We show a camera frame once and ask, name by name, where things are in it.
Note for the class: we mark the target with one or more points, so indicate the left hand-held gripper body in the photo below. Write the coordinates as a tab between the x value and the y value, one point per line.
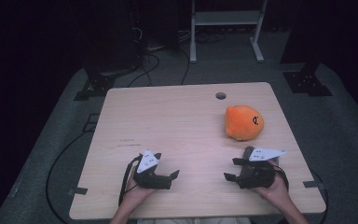
147	161

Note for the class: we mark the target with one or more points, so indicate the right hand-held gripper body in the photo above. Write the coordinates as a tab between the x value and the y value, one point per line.
258	175

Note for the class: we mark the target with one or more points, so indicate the orange plush toy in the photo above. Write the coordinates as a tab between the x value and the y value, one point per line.
240	123

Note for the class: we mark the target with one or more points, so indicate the person's right hand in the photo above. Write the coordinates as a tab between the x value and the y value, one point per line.
278	191

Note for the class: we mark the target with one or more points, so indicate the person's left hand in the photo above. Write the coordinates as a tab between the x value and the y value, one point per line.
133	193

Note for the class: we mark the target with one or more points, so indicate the grey tape strip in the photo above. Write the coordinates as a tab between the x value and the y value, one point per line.
313	184
78	190

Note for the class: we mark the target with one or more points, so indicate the black stand base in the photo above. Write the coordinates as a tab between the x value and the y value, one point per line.
98	87
307	84

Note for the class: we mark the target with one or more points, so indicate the white metal stand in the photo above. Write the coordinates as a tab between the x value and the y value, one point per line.
227	18

